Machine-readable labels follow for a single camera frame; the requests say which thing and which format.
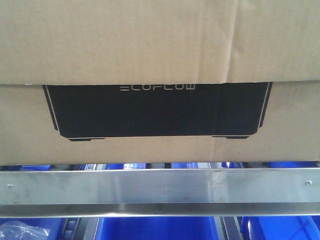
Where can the blue plastic bin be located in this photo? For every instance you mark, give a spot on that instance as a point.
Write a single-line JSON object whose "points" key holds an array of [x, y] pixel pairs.
{"points": [[157, 228], [300, 227], [54, 224]]}

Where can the middle blue plastic bin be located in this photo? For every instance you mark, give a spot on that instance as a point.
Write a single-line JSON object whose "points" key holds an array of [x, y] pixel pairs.
{"points": [[157, 228]]}

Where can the left blue plastic bin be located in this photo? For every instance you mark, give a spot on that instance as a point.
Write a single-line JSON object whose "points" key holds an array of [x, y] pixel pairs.
{"points": [[54, 224]]}

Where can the right blue plastic bin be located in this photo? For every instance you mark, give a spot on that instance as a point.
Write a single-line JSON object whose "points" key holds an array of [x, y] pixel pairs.
{"points": [[300, 227]]}

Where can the right grey shelf divider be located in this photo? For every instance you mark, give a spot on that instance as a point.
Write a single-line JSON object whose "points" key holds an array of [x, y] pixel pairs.
{"points": [[228, 228]]}

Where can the clear plastic bag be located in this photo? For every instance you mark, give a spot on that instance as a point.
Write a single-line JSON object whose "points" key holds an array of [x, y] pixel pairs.
{"points": [[17, 230]]}

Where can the grey shelf divider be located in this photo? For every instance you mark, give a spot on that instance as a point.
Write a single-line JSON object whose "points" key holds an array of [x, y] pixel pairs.
{"points": [[228, 228], [81, 228]]}

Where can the left grey shelf divider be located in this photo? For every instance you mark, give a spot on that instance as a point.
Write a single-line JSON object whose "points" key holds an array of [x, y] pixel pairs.
{"points": [[81, 228]]}

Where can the metal shelf front rail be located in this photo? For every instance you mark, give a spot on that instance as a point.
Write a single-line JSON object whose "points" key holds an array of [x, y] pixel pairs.
{"points": [[160, 192]]}

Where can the brown EcoFlow cardboard box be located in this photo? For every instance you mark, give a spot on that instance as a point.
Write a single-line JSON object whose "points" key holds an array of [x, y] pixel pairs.
{"points": [[159, 81]]}

